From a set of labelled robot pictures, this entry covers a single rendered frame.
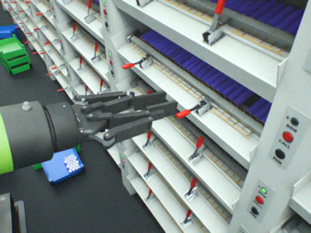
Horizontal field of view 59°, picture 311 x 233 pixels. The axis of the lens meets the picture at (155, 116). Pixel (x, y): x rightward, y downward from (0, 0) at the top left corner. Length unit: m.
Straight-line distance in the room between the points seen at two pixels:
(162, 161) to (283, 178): 0.58
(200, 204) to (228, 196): 0.21
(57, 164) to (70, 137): 1.34
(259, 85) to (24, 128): 0.38
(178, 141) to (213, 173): 0.15
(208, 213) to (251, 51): 0.57
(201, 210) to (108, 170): 0.88
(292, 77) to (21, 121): 0.39
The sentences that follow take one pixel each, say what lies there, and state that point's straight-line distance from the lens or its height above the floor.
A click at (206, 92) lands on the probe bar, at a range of 0.70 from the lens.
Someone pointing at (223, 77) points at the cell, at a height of 0.94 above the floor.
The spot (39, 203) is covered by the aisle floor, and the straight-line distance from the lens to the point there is 1.68.
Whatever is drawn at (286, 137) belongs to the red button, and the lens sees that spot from 0.50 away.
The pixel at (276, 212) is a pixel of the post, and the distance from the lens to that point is 0.63.
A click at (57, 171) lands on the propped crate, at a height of 0.03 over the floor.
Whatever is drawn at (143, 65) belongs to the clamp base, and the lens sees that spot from 0.85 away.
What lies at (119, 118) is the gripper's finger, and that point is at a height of 1.03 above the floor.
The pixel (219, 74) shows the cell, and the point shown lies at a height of 0.95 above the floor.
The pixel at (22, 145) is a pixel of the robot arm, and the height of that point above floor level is 1.06.
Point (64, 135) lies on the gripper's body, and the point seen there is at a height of 1.05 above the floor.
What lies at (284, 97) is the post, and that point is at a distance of 0.48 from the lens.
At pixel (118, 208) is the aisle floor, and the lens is 1.56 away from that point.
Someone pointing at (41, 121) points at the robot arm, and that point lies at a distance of 0.40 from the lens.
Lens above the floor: 1.32
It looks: 40 degrees down
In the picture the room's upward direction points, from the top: straight up
